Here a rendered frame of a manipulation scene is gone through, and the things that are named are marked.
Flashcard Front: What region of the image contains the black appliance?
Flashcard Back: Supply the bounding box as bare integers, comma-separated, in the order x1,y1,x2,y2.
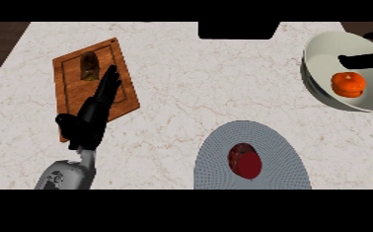
196,21,283,40

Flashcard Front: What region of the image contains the orange round fruit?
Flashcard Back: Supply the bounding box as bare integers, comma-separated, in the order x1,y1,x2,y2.
329,71,367,99

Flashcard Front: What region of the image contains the grey round placemat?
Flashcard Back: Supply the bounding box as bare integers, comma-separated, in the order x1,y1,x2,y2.
192,120,313,191

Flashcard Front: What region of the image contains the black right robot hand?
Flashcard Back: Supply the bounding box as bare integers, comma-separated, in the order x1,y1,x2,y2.
336,52,373,70

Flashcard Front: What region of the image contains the dark brown-green vegetable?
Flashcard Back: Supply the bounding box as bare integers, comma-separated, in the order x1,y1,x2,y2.
78,51,102,82

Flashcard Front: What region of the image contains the white bowl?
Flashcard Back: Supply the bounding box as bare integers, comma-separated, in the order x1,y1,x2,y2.
301,30,373,114

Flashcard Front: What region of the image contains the brown wooden cutting board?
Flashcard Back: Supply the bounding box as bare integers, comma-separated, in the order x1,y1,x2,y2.
52,37,142,143

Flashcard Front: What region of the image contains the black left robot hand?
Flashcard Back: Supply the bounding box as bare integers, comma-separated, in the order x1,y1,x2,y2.
55,64,124,152

